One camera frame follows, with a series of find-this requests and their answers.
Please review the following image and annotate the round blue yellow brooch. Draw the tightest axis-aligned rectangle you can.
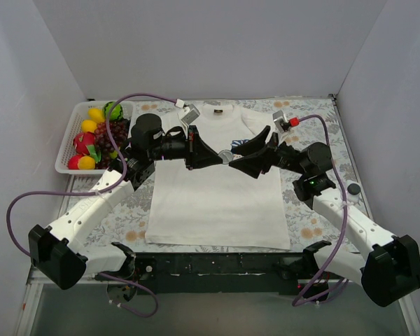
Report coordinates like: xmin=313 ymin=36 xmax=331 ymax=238
xmin=218 ymin=150 xmax=234 ymax=165

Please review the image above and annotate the white t-shirt with flower print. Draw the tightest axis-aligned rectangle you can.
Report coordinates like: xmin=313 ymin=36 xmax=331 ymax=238
xmin=145 ymin=104 xmax=291 ymax=250

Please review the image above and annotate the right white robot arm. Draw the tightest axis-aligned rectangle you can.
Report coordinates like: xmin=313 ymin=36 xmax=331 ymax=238
xmin=229 ymin=127 xmax=420 ymax=307

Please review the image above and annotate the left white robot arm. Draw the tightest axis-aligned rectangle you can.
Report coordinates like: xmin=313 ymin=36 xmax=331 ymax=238
xmin=29 ymin=113 xmax=223 ymax=290

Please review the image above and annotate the purple toy grape bunch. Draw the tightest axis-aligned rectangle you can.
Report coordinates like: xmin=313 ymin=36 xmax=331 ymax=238
xmin=94 ymin=118 xmax=130 ymax=169

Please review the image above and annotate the green toy watermelon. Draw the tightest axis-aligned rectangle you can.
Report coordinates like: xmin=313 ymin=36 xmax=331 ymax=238
xmin=102 ymin=101 xmax=124 ymax=121

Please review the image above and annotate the white bottle with black cap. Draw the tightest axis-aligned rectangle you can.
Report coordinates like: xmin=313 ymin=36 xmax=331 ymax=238
xmin=346 ymin=181 xmax=361 ymax=205

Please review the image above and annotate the yellow toy lemon upper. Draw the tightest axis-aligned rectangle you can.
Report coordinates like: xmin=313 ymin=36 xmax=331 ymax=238
xmin=87 ymin=108 xmax=106 ymax=124

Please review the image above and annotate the yellow toy lemon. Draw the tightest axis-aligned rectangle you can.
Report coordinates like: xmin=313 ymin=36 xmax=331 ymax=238
xmin=81 ymin=120 xmax=97 ymax=133
xmin=87 ymin=108 xmax=106 ymax=124

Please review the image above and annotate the yellow toy lemon lower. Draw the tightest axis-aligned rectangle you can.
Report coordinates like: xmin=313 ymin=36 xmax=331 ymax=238
xmin=81 ymin=120 xmax=97 ymax=133

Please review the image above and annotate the red toy dragon fruit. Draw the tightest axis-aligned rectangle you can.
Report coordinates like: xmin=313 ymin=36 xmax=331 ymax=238
xmin=73 ymin=132 xmax=95 ymax=155

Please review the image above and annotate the red yellow toy mango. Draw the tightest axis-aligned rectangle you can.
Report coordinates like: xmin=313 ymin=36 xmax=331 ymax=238
xmin=67 ymin=155 xmax=95 ymax=170

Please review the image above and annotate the white plastic fruit basket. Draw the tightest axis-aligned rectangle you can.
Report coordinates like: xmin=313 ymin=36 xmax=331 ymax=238
xmin=54 ymin=100 xmax=136 ymax=175

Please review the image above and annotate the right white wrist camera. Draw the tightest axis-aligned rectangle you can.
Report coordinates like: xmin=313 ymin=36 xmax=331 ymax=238
xmin=272 ymin=110 xmax=300 ymax=134

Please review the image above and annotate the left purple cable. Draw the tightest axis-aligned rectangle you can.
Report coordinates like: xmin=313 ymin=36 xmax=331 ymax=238
xmin=6 ymin=92 xmax=185 ymax=319

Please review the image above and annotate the purple cable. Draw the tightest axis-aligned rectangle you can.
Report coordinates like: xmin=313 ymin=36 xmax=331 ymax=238
xmin=290 ymin=114 xmax=349 ymax=307
xmin=6 ymin=92 xmax=185 ymax=319

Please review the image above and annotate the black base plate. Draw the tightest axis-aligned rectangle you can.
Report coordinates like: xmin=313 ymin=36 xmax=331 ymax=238
xmin=123 ymin=253 xmax=316 ymax=295

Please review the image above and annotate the aluminium frame rail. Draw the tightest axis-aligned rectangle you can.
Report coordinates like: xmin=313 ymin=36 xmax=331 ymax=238
xmin=26 ymin=254 xmax=407 ymax=285

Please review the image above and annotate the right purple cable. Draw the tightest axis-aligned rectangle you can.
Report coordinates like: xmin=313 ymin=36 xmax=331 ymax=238
xmin=290 ymin=114 xmax=349 ymax=307

